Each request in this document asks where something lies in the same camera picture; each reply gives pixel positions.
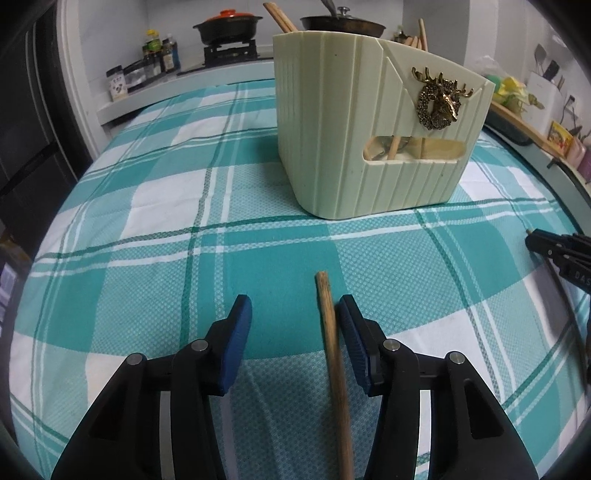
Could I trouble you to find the sauce bottles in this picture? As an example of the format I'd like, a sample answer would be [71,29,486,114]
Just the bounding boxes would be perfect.
[142,29,180,77]

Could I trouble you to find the black pot orange lid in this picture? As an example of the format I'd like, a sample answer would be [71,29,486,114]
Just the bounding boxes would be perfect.
[193,9,263,47]

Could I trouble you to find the cream utensil holder box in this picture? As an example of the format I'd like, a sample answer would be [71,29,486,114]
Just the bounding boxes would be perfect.
[273,31,494,220]

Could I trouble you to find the wooden cutting board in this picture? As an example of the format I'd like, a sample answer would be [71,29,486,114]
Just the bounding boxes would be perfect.
[485,101,565,160]

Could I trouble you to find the metal spoon left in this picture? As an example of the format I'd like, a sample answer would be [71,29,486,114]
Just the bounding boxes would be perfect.
[363,136,410,161]

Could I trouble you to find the yellow packet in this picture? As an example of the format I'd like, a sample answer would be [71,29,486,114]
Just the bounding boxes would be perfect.
[547,120,573,157]

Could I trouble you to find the white utensil caddy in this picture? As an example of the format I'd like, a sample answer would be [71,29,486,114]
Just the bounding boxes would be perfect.
[524,44,570,138]

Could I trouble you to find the black wok with lid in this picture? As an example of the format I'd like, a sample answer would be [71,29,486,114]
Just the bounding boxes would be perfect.
[301,0,386,38]

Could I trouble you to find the teal plaid tablecloth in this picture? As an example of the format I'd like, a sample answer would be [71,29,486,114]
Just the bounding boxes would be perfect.
[9,80,590,479]

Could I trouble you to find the purple cup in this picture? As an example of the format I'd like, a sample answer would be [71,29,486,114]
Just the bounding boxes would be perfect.
[566,138,591,183]

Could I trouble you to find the spice rack with jars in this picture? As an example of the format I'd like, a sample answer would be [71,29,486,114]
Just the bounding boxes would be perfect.
[105,56,162,102]

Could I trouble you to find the bag of colourful sponges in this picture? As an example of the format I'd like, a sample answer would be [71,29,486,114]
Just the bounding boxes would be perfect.
[475,55,545,117]

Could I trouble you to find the black refrigerator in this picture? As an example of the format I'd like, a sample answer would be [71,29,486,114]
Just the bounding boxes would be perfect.
[1,1,91,252]

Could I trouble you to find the black gas stove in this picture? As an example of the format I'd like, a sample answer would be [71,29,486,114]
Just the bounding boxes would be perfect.
[177,40,273,76]

